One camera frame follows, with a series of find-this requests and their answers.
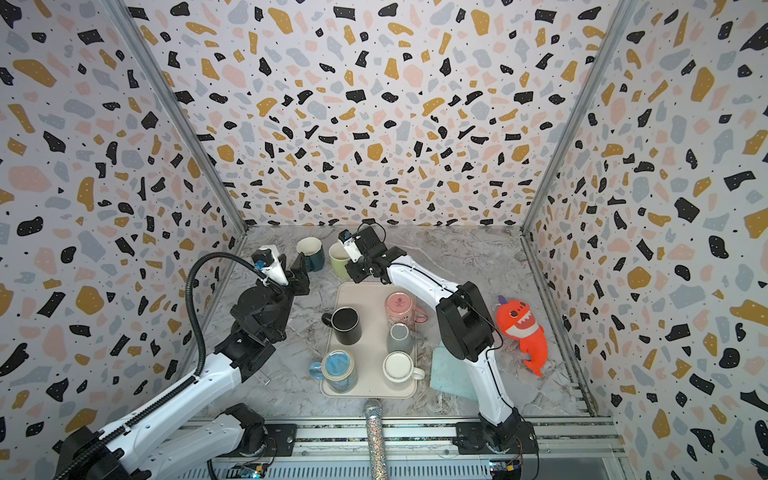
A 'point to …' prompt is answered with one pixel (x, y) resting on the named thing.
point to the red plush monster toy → (516, 319)
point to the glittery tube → (373, 412)
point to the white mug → (399, 367)
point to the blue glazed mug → (338, 369)
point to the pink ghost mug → (400, 307)
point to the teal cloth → (452, 375)
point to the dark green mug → (311, 249)
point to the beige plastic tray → (369, 298)
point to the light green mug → (339, 258)
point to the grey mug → (400, 337)
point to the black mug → (345, 323)
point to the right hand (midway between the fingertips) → (346, 258)
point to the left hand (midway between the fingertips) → (292, 251)
